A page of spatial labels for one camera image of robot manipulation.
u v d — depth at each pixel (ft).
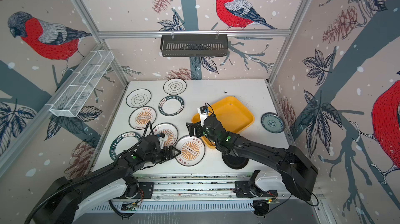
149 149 2.22
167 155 2.39
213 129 1.88
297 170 1.35
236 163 2.68
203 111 2.24
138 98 3.65
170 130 3.09
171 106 3.54
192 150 2.82
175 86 3.87
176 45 3.51
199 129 2.26
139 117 3.30
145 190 2.40
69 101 2.33
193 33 3.19
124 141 2.91
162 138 2.61
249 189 2.15
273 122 3.20
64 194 1.33
